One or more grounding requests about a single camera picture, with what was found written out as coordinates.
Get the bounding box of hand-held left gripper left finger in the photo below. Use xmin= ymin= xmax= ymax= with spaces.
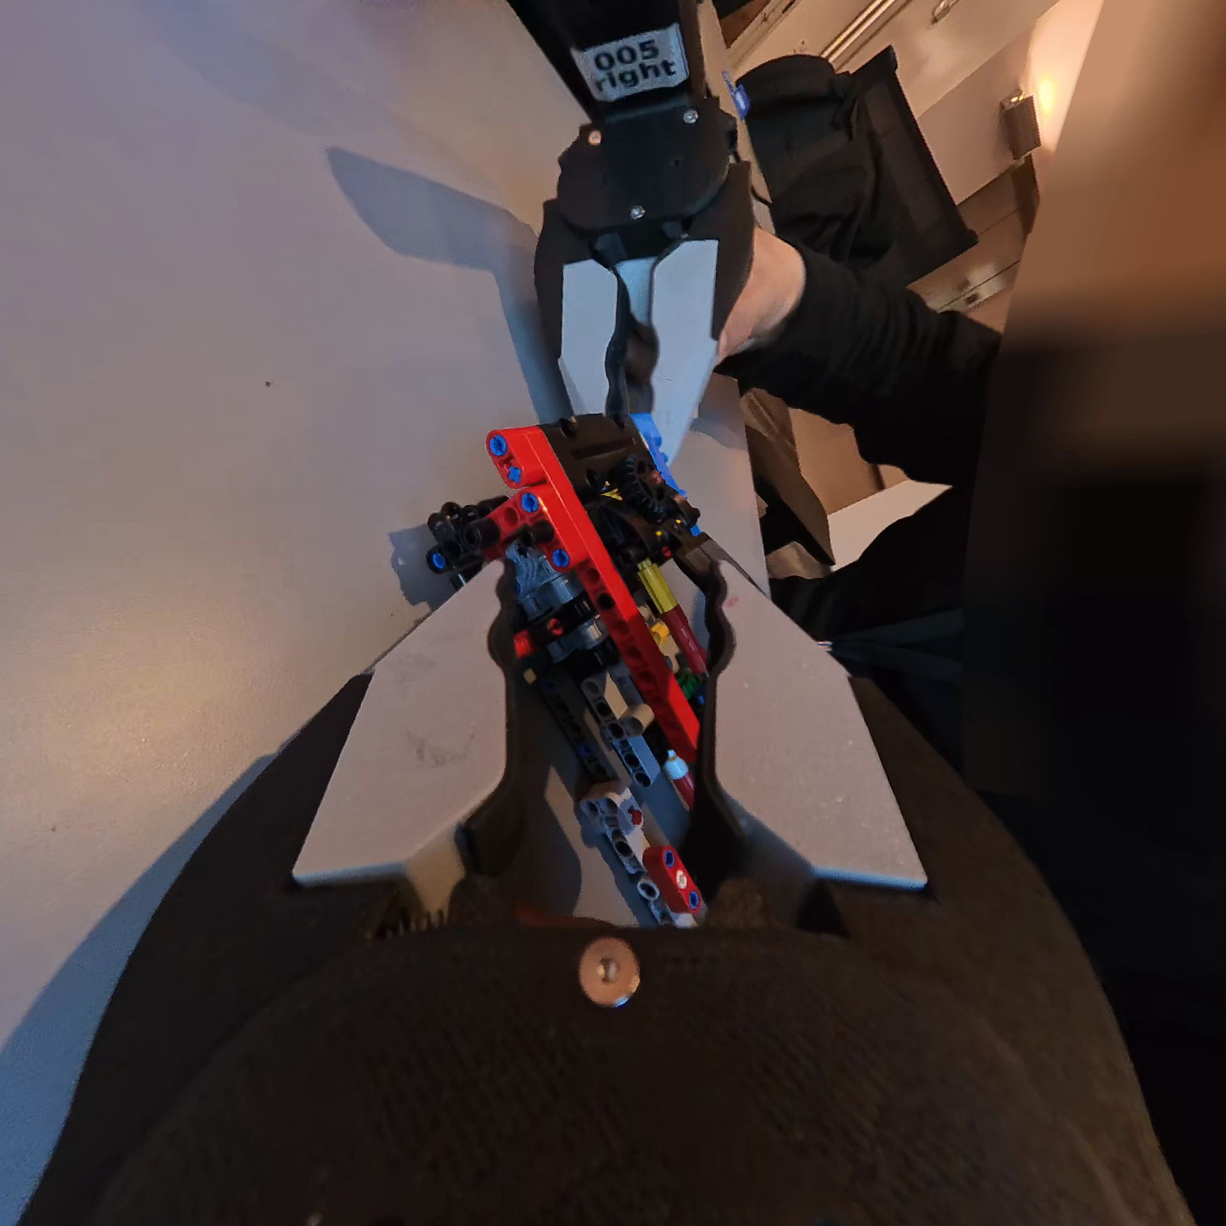
xmin=291 ymin=560 xmax=539 ymax=909

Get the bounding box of person's right hand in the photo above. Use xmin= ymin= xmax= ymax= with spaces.
xmin=716 ymin=227 xmax=809 ymax=360

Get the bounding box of dark cloth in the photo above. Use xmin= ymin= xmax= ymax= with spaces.
xmin=736 ymin=48 xmax=977 ymax=283

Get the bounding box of toy brick car model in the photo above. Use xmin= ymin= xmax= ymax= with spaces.
xmin=426 ymin=411 xmax=767 ymax=928

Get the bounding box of person's right forearm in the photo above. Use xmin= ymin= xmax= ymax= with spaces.
xmin=722 ymin=249 xmax=1001 ymax=484

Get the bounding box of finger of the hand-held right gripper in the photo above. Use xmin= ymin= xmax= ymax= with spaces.
xmin=642 ymin=238 xmax=720 ymax=462
xmin=557 ymin=260 xmax=633 ymax=423

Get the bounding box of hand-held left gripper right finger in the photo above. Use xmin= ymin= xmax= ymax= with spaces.
xmin=685 ymin=560 xmax=929 ymax=891

